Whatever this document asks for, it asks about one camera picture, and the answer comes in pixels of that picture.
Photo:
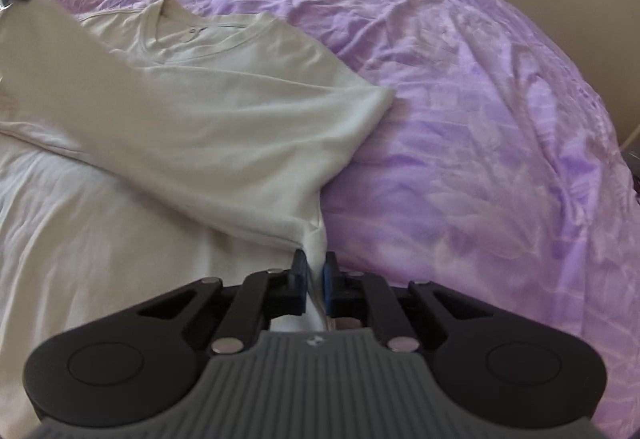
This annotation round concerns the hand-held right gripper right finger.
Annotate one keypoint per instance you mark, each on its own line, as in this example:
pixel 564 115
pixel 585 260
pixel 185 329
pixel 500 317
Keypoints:
pixel 330 284

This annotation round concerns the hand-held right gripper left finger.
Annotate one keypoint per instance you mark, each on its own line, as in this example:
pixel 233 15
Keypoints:
pixel 299 281

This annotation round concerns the purple floral bed cover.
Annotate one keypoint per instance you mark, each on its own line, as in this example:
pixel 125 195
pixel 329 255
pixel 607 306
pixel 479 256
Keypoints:
pixel 460 129

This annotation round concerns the white printed t-shirt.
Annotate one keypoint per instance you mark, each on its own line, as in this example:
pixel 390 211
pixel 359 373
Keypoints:
pixel 200 129

